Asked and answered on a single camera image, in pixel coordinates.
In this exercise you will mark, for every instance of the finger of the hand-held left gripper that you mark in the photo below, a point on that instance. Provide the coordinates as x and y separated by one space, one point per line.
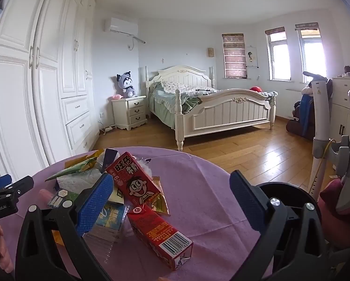
19 186

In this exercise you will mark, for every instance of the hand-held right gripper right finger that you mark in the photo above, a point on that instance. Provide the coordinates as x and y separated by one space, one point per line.
246 202

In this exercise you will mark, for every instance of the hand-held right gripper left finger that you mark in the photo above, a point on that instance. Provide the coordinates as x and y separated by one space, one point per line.
94 207

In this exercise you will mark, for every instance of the light blue clear box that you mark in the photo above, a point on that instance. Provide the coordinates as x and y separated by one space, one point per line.
113 219

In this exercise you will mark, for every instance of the green box with white hexagon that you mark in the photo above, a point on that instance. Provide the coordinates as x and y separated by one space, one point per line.
71 196

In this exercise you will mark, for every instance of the white plastic wrapper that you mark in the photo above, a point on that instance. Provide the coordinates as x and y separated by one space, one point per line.
75 183

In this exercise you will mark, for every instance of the green yellow wrapper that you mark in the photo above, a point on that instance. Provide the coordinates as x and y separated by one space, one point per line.
75 167

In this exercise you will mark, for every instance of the black trash bin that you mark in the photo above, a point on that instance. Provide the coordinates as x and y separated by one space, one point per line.
289 185

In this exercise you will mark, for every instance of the red milk carton cartoon face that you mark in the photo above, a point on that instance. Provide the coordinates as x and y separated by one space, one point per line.
134 178

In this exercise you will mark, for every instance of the dark navy packet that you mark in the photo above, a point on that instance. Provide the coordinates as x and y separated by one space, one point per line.
109 156

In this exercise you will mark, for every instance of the red milk carton with barcode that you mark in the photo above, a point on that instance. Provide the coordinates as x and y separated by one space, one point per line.
151 228

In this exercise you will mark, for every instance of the gold foil wrapper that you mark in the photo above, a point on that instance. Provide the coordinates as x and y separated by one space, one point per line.
160 205

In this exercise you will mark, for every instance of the person's left hand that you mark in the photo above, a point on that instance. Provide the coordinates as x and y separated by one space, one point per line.
3 246

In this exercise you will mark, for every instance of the purple cloth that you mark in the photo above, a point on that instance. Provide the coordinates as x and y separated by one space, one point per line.
198 196

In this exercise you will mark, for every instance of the white power strip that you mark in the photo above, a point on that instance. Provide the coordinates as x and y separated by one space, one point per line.
108 129

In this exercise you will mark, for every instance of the maroon cushion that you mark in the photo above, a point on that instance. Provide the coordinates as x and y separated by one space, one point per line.
333 191

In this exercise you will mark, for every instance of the brown bag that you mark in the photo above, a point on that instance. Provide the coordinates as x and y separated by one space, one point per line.
293 126

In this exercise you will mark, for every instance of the white bed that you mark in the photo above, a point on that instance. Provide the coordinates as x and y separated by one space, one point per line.
230 111

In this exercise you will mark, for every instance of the white wardrobe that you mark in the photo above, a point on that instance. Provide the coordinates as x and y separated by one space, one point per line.
16 93

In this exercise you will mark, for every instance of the white nightstand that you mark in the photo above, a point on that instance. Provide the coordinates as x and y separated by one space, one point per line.
131 111

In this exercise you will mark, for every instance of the blue jacket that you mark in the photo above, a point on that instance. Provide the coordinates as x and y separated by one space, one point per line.
305 114

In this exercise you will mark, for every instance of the white radiator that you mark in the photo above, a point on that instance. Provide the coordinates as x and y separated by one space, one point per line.
293 102

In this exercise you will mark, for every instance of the red item on bed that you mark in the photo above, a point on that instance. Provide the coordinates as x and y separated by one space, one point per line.
255 89

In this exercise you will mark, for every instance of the pink plush toy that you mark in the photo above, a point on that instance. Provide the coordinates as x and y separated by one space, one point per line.
116 96

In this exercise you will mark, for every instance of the white slotted stand pole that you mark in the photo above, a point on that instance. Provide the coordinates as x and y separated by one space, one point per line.
321 108

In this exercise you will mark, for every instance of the purple plush toy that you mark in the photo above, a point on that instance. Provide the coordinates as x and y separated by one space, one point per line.
126 83

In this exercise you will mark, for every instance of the white dresser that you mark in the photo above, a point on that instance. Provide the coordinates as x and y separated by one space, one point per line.
343 93

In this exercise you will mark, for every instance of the brown window blind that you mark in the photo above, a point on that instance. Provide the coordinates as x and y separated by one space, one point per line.
235 55

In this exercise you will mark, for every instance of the window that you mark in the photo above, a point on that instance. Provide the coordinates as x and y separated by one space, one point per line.
278 58
312 55

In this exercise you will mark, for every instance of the white air conditioner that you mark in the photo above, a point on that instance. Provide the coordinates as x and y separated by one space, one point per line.
120 25

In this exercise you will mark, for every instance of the wall poster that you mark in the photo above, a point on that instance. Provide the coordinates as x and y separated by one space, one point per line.
251 57

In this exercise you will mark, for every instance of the small wall hanging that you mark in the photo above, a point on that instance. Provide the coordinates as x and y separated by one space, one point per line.
211 52

